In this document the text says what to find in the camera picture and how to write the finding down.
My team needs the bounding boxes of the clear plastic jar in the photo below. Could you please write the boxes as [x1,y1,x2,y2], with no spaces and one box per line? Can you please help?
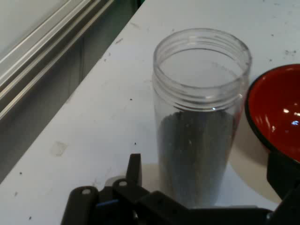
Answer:
[151,28,253,209]

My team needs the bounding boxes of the aluminium wall rail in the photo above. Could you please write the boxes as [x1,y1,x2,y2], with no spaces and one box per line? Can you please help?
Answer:
[0,0,114,120]

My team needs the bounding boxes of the black grains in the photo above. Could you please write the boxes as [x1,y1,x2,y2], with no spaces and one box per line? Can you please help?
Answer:
[159,111,238,208]

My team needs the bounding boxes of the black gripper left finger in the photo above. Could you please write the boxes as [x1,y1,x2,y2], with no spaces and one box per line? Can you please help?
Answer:
[61,153,189,225]

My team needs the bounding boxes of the red bowl with black rim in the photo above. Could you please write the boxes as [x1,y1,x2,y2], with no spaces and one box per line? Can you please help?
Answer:
[244,63,300,165]

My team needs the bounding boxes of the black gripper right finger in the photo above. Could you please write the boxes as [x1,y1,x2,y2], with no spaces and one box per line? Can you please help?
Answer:
[266,151,300,225]

